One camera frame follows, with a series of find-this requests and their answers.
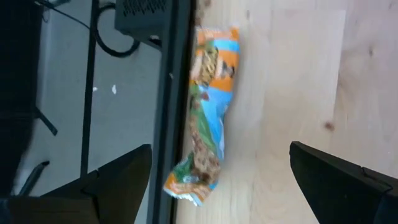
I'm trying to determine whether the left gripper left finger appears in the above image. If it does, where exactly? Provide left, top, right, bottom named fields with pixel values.
left=7, top=143, right=153, bottom=224

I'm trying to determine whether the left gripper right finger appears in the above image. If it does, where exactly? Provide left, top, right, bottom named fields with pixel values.
left=289, top=141, right=398, bottom=224

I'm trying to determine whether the blue green orange granola bar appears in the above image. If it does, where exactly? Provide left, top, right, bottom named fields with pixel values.
left=163, top=26, right=241, bottom=207

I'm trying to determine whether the black room divider screen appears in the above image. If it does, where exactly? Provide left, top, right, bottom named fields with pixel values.
left=0, top=0, right=59, bottom=200

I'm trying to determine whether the black perforated computer case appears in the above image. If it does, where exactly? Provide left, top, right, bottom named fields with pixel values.
left=114, top=0, right=175, bottom=50

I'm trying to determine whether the black aluminium table frame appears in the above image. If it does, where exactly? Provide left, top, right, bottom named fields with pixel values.
left=146, top=0, right=197, bottom=224

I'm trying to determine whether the black coiled cable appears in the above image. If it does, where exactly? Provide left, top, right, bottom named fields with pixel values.
left=34, top=0, right=141, bottom=58

